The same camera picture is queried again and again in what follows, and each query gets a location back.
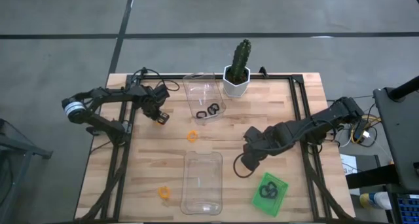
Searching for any black table clamp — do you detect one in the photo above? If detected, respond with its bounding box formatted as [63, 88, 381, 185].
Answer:
[85, 126, 105, 136]

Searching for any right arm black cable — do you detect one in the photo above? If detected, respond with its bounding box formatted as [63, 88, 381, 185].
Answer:
[232, 151, 260, 179]

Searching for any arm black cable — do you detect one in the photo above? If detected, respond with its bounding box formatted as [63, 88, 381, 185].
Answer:
[232, 151, 260, 179]
[139, 67, 181, 92]

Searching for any grey metal furniture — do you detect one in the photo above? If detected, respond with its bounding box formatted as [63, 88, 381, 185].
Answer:
[0, 118, 53, 224]

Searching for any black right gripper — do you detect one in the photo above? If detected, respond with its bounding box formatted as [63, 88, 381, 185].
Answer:
[240, 125, 273, 172]

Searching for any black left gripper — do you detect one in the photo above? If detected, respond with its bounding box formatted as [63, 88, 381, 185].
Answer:
[141, 96, 171, 125]

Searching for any bundle of floor cables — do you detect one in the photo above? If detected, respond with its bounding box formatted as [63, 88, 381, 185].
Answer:
[327, 94, 386, 149]

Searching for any white hexagonal plant pot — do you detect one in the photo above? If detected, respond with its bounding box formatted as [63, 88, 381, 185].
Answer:
[222, 65, 251, 98]

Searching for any black metal table frame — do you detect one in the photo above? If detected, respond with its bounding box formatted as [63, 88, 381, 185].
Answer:
[77, 66, 353, 224]

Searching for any white paper sheet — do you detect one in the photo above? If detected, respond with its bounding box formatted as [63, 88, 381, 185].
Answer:
[339, 153, 361, 176]

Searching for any green cactus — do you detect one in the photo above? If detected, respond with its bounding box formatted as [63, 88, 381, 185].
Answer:
[228, 39, 252, 84]

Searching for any clear plastic container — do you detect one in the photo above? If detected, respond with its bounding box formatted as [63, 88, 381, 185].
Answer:
[179, 151, 224, 216]
[182, 72, 227, 125]

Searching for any black pole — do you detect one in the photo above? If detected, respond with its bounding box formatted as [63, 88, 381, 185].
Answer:
[388, 75, 419, 100]

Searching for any dark plastic crate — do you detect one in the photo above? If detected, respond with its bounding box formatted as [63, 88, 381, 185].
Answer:
[395, 193, 419, 224]

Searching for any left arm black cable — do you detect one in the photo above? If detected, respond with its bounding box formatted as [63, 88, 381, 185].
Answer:
[139, 67, 181, 92]

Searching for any green plastic tray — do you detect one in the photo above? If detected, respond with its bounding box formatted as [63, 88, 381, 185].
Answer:
[251, 172, 289, 217]

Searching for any grey side table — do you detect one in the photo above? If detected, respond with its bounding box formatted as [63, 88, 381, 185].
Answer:
[373, 86, 419, 192]

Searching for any white spray bottle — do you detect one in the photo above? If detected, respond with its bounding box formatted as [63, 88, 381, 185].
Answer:
[359, 191, 392, 210]

